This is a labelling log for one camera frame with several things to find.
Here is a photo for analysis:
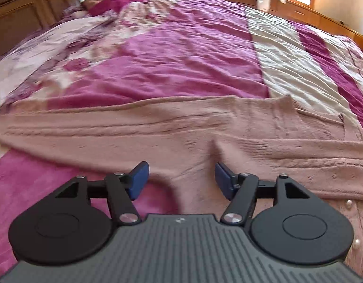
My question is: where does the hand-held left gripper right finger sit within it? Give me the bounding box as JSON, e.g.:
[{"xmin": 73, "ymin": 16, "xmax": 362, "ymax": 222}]
[{"xmin": 215, "ymin": 162, "xmax": 311, "ymax": 225}]

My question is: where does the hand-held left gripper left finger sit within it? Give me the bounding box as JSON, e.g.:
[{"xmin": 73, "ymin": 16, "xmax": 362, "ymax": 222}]
[{"xmin": 55, "ymin": 161, "xmax": 150, "ymax": 225}]

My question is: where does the pink knit sweater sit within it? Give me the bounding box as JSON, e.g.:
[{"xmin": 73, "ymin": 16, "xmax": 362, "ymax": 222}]
[{"xmin": 0, "ymin": 94, "xmax": 363, "ymax": 278}]

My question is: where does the magenta and white bedspread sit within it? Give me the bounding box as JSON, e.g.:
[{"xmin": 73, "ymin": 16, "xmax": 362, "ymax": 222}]
[{"xmin": 0, "ymin": 0, "xmax": 363, "ymax": 272}]

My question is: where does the crumpled floral duvet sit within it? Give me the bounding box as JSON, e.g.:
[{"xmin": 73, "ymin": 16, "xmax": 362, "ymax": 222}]
[{"xmin": 61, "ymin": 0, "xmax": 155, "ymax": 19}]

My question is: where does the wooden headboard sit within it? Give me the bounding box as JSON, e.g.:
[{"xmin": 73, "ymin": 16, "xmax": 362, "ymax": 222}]
[{"xmin": 0, "ymin": 0, "xmax": 147, "ymax": 63}]

